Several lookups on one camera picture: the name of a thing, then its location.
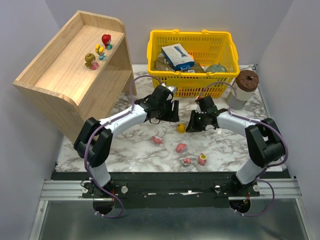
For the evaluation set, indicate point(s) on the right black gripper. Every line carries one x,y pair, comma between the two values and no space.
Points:
196,122

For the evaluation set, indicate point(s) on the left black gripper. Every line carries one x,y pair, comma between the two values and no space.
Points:
169,111

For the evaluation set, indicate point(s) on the yellow rubber duck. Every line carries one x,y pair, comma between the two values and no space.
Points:
181,128

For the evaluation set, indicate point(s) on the yellow blue duck toy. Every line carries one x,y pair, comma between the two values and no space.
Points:
100,50

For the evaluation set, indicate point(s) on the brown hat duck toy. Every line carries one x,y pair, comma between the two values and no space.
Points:
90,61

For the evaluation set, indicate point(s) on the red haired mermaid toy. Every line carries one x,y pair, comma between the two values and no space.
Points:
106,40

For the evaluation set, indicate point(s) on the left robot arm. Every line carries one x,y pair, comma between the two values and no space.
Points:
94,141

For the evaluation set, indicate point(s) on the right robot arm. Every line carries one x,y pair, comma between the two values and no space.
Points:
264,142

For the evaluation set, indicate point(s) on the wooden shelf unit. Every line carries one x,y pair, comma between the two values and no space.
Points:
67,92

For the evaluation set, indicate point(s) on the pink pig toy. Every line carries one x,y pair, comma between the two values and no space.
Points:
181,147

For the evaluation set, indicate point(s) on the pink green toy figure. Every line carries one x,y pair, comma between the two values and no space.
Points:
202,159

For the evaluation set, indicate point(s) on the pink flamingo toy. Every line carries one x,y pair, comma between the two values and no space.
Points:
157,140

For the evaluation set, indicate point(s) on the small pink cupcake toy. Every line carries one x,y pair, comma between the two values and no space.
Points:
186,162

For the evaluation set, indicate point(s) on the brown paper package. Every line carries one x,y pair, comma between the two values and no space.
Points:
162,64

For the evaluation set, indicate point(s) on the blue white razor box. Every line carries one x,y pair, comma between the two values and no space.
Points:
178,57

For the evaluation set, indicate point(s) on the green round melon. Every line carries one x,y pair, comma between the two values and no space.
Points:
216,68

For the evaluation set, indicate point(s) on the yellow plastic basket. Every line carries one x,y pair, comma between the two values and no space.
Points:
207,48

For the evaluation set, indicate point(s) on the grey cup brown lid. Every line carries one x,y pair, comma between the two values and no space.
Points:
245,85

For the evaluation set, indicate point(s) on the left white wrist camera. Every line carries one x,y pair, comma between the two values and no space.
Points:
173,89

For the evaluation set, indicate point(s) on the black mounting rail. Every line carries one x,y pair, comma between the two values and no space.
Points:
172,189

